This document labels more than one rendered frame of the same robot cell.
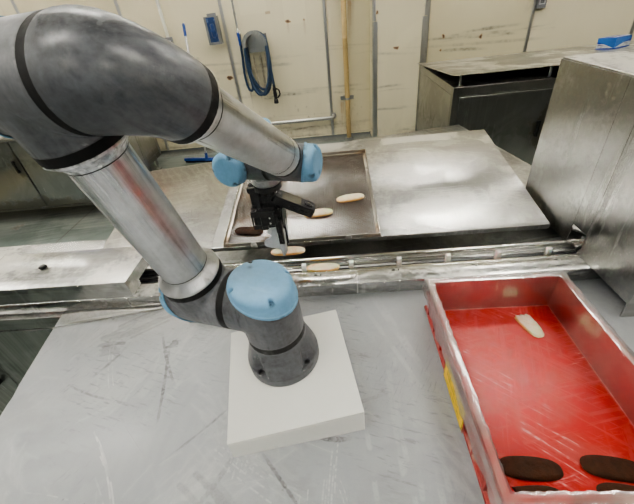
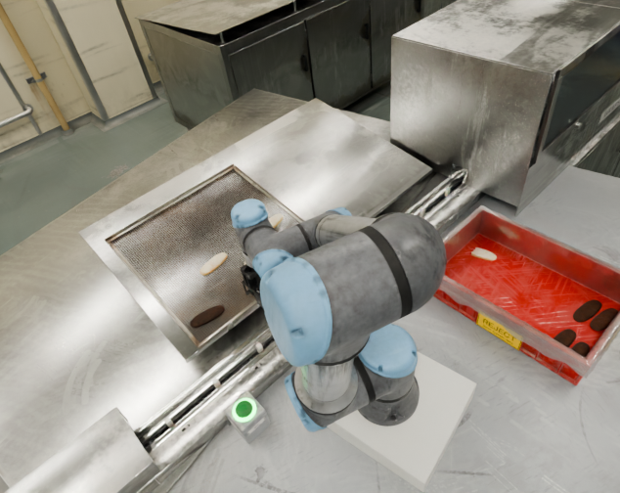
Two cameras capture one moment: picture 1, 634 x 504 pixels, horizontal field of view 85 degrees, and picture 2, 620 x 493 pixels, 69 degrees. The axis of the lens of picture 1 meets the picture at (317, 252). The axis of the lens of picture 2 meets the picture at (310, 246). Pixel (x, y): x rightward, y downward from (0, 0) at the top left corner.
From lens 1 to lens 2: 66 cm
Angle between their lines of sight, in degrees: 32
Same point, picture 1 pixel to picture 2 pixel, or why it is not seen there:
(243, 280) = (378, 353)
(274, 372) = (408, 408)
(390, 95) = (101, 60)
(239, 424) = (417, 465)
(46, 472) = not seen: outside the picture
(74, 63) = (438, 271)
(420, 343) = (440, 313)
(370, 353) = (420, 345)
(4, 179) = not seen: outside the picture
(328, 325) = not seen: hidden behind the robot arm
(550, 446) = (557, 322)
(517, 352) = (494, 278)
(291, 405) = (432, 421)
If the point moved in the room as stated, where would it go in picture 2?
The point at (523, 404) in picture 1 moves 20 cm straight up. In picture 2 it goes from (526, 308) to (545, 257)
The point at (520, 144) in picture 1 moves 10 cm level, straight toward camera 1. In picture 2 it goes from (297, 82) to (301, 88)
